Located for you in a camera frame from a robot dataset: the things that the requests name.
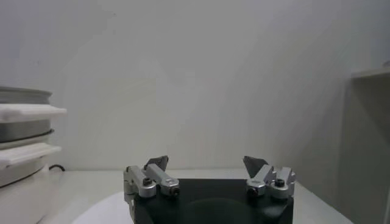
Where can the white electric cooking pot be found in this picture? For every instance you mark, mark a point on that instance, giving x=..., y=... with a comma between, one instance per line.
x=21, y=198

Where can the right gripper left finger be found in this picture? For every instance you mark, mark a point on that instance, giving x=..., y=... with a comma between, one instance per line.
x=152, y=175

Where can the white cabinet table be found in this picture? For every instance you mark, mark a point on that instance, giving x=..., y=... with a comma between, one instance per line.
x=365, y=152

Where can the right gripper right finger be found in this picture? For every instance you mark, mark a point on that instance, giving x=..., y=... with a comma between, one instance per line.
x=265, y=176

